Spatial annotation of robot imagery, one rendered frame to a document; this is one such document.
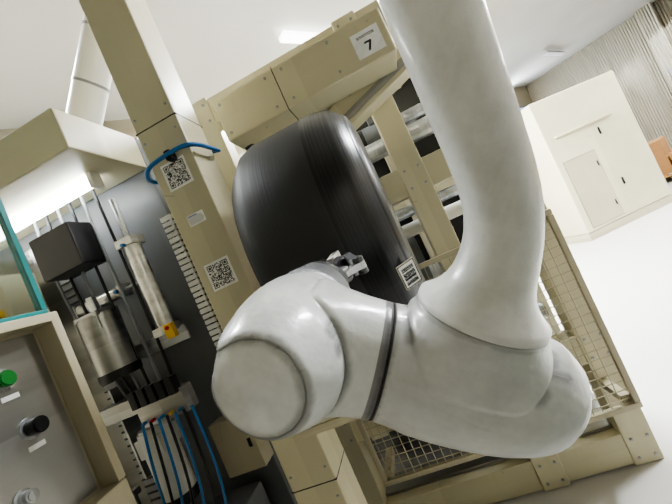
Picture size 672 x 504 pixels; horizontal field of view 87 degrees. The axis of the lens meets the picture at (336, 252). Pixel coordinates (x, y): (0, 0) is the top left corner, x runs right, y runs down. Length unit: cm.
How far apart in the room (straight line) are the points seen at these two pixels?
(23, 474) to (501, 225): 85
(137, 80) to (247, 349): 101
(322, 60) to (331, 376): 112
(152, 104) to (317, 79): 49
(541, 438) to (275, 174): 60
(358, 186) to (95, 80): 124
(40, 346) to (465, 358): 86
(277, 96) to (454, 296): 108
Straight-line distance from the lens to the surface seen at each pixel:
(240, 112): 130
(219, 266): 99
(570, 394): 32
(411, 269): 71
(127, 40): 124
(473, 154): 26
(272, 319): 25
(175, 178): 106
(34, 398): 93
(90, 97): 170
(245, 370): 25
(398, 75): 137
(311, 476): 109
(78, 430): 96
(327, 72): 125
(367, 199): 67
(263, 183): 74
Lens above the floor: 112
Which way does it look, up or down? 2 degrees up
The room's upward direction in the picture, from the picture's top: 24 degrees counter-clockwise
